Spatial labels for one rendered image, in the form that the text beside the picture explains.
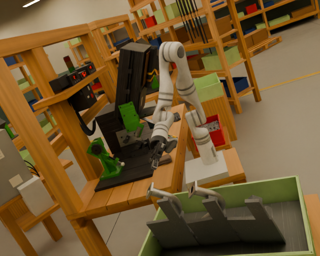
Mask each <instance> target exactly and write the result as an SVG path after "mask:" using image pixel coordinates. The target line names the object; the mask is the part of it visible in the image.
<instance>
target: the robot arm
mask: <svg viewBox="0 0 320 256"><path fill-rule="evenodd" d="M169 62H174V63H175V64H176V66H177V69H178V75H177V78H176V88H177V91H178V93H179V95H180V97H181V98H182V99H184V100H185V101H187V102H189V103H190V104H192V105H193V106H194V107H195V108H196V109H195V110H192V111H189V112H187V113H186V114H185V119H186V121H187V124H188V126H189V128H190V130H191V133H192V135H193V138H194V141H195V143H196V146H197V149H198V151H199V154H200V157H201V159H202V162H203V164H204V165H212V164H214V163H216V162H218V155H217V152H216V150H215V147H214V144H213V142H212V140H211V137H210V135H209V132H208V130H207V129H206V128H199V127H197V126H200V125H202V124H205V123H206V120H207V119H206V115H205V112H204V110H203V108H202V105H201V103H200V100H199V97H198V94H197V90H196V87H195V84H194V81H193V79H192V76H191V73H190V70H189V66H188V62H187V58H186V53H185V49H184V46H183V45H182V44H181V43H180V42H163V43H162V44H161V46H160V48H159V94H158V102H157V106H156V109H155V111H154V114H153V116H152V121H153V123H154V124H155V125H154V129H153V133H152V136H151V140H150V148H151V150H152V151H151V158H150V159H149V160H148V161H149V163H150V164H152V165H151V168H152V169H154V170H156V169H157V166H158V162H159V159H160V158H161V157H162V154H163V152H164V151H165V152H166V153H170V152H171V151H172V150H173V149H174V147H175V146H176V144H177V143H178V139H177V138H172V139H168V132H169V129H170V127H171V125H172V124H173V122H174V114H173V113H172V112H169V111H161V108H162V107H166V106H171V105H172V101H173V93H174V87H173V83H172V80H171V77H170V74H169Z"/></svg>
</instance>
